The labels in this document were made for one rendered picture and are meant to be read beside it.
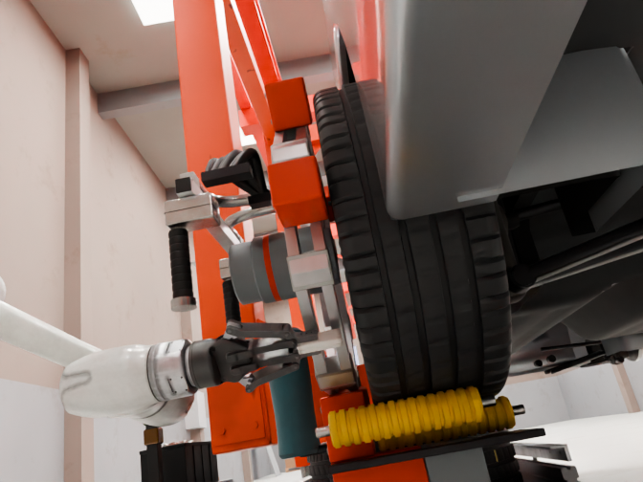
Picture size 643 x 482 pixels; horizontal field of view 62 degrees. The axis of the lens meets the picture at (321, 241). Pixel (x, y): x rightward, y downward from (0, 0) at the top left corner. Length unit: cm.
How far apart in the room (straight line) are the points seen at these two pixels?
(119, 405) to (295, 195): 41
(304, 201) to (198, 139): 110
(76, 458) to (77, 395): 589
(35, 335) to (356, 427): 59
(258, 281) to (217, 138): 85
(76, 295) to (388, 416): 641
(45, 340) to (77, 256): 622
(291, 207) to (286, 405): 50
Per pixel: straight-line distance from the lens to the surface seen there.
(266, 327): 84
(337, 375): 93
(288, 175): 78
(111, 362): 89
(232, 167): 98
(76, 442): 681
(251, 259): 107
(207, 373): 85
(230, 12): 300
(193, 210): 99
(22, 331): 110
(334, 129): 87
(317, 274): 82
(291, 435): 114
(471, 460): 101
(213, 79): 195
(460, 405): 91
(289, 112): 103
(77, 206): 760
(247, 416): 152
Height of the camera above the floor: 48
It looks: 21 degrees up
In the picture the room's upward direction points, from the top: 10 degrees counter-clockwise
